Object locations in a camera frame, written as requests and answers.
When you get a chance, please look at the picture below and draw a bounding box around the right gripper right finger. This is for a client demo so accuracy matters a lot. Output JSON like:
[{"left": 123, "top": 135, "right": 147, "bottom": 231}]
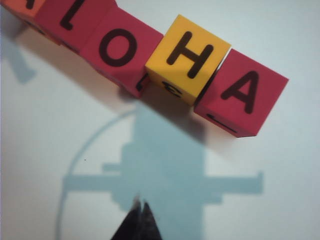
[{"left": 141, "top": 201, "right": 163, "bottom": 240}]

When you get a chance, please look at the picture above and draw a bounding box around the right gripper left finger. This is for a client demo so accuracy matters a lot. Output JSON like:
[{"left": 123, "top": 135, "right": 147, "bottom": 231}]
[{"left": 109, "top": 196, "right": 145, "bottom": 240}]

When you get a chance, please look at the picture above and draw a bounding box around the yellow foam block letter H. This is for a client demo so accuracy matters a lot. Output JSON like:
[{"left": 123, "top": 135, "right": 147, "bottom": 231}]
[{"left": 144, "top": 14, "right": 232, "bottom": 107}]

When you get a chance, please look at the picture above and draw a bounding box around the red foam block letter A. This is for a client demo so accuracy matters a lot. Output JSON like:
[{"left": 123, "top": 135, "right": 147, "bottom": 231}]
[{"left": 193, "top": 48, "right": 290, "bottom": 139}]

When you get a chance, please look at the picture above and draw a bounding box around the red foam block letter O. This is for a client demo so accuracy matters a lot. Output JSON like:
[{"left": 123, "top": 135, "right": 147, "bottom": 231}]
[{"left": 79, "top": 6, "right": 165, "bottom": 98}]

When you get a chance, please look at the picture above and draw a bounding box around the red foam block letter L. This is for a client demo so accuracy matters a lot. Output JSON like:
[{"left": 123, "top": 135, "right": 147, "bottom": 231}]
[{"left": 33, "top": 0, "right": 120, "bottom": 55}]

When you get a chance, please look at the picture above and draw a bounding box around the orange foam block monkey print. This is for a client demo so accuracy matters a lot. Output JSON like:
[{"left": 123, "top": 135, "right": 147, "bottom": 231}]
[{"left": 4, "top": 0, "right": 48, "bottom": 36}]

